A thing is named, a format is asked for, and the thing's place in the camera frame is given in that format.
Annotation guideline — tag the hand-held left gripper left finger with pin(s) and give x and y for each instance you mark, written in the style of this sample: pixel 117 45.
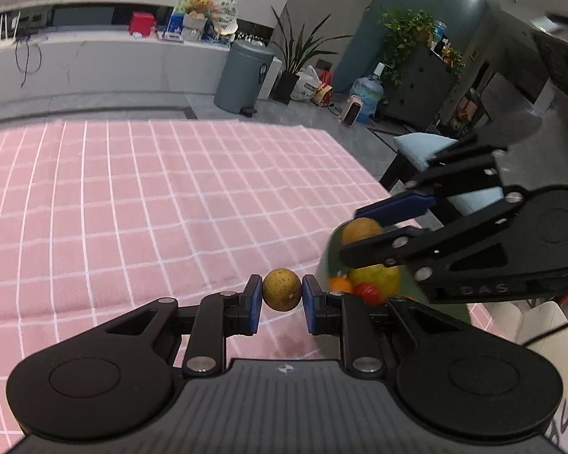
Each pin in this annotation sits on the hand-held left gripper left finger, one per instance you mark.
pixel 254 303

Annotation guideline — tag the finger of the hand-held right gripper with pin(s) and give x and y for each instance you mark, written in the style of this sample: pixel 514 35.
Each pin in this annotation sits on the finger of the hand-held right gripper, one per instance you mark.
pixel 383 246
pixel 397 205

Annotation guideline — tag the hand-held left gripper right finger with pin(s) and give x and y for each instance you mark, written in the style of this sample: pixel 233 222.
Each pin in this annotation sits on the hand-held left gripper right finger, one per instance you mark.
pixel 311 307

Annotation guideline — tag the brown kiwi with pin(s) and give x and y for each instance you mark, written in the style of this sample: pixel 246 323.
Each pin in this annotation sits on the brown kiwi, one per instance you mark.
pixel 282 289
pixel 362 229

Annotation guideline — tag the yellow-green pear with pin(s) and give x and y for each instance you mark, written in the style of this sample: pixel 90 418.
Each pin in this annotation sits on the yellow-green pear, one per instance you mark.
pixel 376 279

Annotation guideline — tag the orange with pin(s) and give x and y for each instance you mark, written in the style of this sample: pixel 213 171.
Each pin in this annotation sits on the orange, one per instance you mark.
pixel 340 284

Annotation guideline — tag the red apple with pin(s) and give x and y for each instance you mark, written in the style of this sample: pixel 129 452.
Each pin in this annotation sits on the red apple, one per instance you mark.
pixel 367 292

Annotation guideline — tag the green colander bowl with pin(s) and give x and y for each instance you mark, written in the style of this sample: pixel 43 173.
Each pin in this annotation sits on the green colander bowl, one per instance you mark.
pixel 326 260

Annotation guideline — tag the black chair, blue cushion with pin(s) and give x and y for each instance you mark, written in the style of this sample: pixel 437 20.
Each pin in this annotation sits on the black chair, blue cushion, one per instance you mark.
pixel 419 144

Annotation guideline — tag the small white heater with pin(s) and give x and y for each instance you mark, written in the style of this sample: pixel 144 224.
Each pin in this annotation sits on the small white heater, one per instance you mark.
pixel 351 111

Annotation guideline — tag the white cloth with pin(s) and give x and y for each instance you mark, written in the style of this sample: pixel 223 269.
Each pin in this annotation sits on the white cloth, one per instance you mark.
pixel 506 321

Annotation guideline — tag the blue water jug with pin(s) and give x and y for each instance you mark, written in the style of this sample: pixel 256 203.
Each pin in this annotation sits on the blue water jug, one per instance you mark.
pixel 367 97

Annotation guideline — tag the dark grey cabinet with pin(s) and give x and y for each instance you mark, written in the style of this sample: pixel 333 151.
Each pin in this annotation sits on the dark grey cabinet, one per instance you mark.
pixel 419 87

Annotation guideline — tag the red and yellow snack bag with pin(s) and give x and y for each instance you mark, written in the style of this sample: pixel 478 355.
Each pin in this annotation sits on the red and yellow snack bag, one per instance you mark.
pixel 323 92

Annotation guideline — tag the white plastic bag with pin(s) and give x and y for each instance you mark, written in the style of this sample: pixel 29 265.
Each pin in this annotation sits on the white plastic bag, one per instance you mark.
pixel 307 86

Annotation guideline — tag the pink checked tablecloth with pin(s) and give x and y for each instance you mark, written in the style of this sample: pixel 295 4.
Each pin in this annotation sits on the pink checked tablecloth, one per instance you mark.
pixel 123 222

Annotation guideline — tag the green leafy vine plant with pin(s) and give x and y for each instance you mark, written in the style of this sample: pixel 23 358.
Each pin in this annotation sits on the green leafy vine plant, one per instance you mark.
pixel 402 28

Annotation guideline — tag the potted plant in black pot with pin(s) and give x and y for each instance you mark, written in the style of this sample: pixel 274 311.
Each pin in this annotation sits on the potted plant in black pot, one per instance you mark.
pixel 291 56

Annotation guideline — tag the grey pedal trash bin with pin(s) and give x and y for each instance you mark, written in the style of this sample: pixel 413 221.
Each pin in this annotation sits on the grey pedal trash bin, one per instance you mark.
pixel 241 75

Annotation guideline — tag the white long low cabinet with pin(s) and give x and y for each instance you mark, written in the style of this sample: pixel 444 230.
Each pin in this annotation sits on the white long low cabinet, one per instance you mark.
pixel 123 66

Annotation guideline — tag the yellow plush toy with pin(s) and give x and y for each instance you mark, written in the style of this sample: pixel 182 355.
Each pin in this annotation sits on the yellow plush toy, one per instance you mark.
pixel 199 4

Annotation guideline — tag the red box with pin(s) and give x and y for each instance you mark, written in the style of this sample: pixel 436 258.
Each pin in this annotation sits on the red box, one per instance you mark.
pixel 142 23

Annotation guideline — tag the white router with antennas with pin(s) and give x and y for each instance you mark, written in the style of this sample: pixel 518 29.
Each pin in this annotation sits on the white router with antennas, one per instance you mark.
pixel 2 26

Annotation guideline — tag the wall socket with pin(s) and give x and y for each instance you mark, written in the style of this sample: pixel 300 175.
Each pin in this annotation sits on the wall socket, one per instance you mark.
pixel 324 64

